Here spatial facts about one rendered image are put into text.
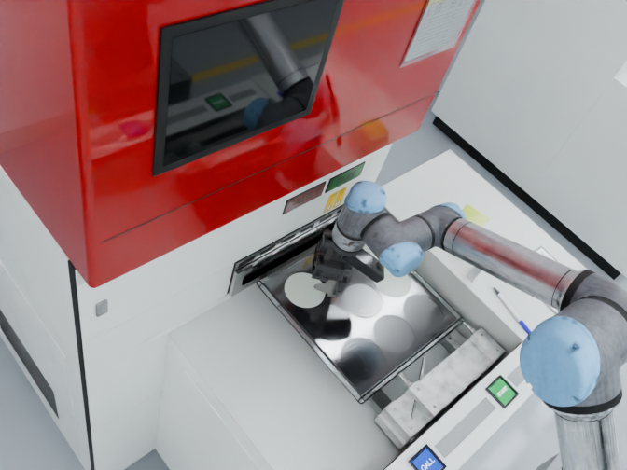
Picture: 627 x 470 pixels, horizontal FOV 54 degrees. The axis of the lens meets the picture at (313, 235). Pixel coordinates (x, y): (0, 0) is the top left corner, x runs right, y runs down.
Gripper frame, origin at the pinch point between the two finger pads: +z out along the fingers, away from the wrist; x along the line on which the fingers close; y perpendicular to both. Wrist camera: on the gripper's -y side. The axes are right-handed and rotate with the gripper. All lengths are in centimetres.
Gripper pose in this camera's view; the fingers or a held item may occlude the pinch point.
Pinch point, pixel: (333, 292)
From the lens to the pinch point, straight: 147.9
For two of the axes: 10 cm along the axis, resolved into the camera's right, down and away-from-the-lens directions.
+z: -2.3, 6.1, 7.5
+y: -9.7, -2.1, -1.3
